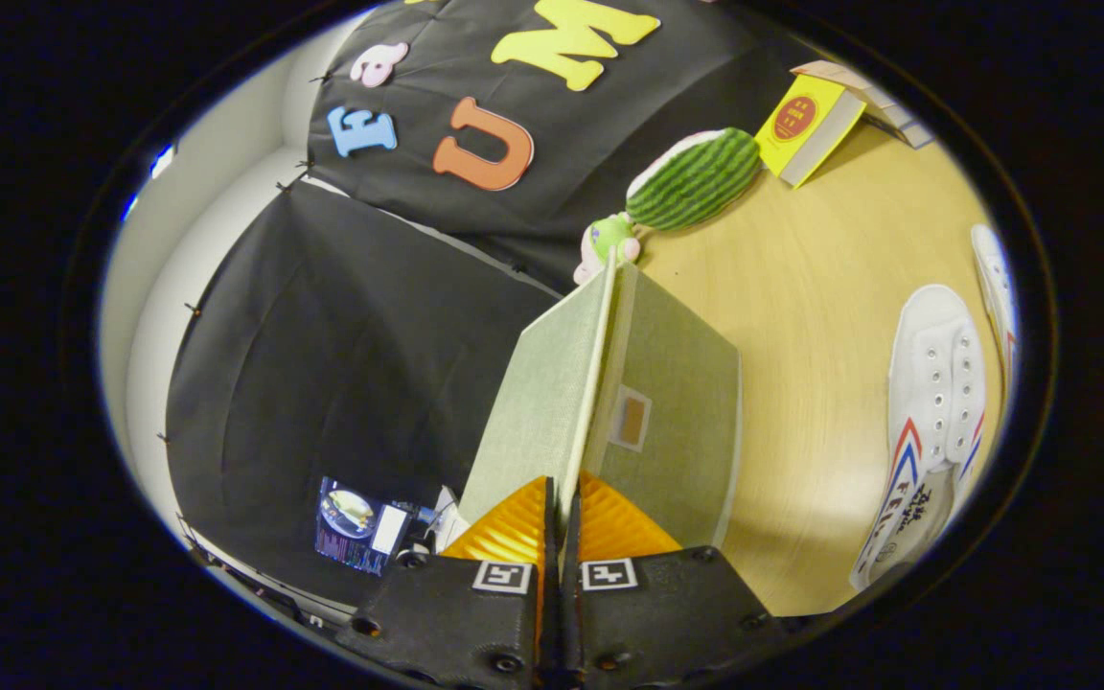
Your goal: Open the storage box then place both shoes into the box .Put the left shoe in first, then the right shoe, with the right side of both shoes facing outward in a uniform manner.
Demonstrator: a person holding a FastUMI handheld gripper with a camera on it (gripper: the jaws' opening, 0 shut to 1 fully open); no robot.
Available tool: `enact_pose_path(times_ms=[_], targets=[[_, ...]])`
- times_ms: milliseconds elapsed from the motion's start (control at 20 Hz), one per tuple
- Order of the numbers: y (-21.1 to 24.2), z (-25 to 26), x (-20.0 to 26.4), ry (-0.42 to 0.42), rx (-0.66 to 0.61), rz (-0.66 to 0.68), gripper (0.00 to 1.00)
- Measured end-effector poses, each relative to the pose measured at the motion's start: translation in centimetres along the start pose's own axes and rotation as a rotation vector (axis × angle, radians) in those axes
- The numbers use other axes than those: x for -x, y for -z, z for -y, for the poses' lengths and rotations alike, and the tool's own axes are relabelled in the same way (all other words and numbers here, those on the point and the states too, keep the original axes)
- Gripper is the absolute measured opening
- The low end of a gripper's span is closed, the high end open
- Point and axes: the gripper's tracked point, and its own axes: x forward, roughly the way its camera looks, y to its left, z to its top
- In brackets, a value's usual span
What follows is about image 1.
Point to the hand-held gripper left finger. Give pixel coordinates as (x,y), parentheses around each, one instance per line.
(456,613)

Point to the pink and green plush toy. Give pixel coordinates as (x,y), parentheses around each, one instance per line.
(609,235)

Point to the blue edged book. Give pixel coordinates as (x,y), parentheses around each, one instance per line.
(911,132)

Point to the watermelon slice plush toy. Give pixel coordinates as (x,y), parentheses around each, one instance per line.
(696,182)

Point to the blue printed carton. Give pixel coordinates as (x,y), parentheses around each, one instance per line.
(351,532)

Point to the white striped canvas shoe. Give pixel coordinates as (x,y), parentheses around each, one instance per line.
(993,278)
(935,383)

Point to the beige cover book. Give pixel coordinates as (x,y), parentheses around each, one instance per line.
(839,75)

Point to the green fabric storage box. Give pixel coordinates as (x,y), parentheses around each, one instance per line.
(677,383)

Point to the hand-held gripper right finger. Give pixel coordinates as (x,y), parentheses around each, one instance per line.
(667,613)

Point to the white cover book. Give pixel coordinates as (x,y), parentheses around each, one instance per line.
(892,113)

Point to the yellow book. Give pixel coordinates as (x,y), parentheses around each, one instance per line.
(801,120)

